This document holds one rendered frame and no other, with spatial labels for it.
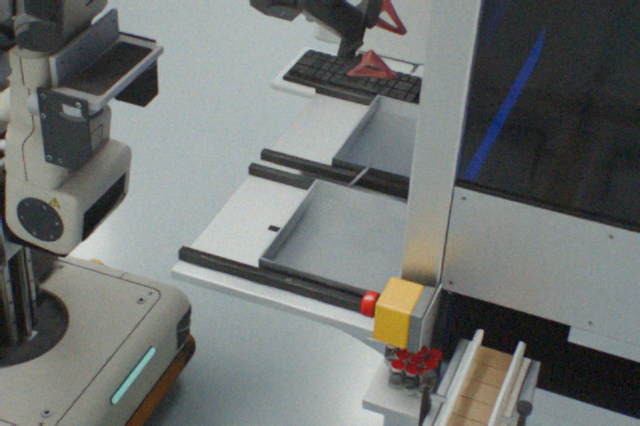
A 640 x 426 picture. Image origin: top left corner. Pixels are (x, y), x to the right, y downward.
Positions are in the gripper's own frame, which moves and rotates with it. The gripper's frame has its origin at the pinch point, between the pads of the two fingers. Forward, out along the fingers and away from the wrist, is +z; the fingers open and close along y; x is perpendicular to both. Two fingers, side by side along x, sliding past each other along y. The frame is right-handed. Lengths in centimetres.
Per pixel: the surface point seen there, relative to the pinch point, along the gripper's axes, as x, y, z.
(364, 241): 17.3, -25.8, 12.3
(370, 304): -5.7, -49.1, 3.4
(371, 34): 54, 49, 21
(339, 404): 103, -19, 63
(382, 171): 21.1, -7.9, 14.5
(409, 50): 50, 47, 29
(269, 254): 21.4, -34.6, -2.8
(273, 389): 113, -19, 49
